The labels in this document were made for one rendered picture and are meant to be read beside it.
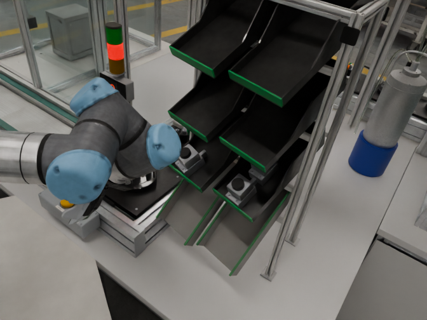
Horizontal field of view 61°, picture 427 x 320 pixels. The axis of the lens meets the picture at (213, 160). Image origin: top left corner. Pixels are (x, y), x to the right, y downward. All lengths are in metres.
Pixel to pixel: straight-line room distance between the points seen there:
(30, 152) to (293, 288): 0.89
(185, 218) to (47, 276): 0.44
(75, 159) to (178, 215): 0.63
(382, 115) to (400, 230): 0.43
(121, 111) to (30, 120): 1.13
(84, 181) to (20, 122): 1.24
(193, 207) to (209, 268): 0.22
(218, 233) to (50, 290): 0.50
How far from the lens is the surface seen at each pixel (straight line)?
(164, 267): 1.18
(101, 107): 0.60
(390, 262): 1.58
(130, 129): 0.62
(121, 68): 1.26
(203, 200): 1.06
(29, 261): 1.26
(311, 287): 1.22
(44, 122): 1.69
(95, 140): 0.53
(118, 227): 1.15
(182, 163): 0.93
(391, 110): 1.53
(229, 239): 1.03
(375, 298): 1.75
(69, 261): 1.23
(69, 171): 0.50
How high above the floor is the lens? 1.84
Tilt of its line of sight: 40 degrees down
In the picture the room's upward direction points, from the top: 7 degrees clockwise
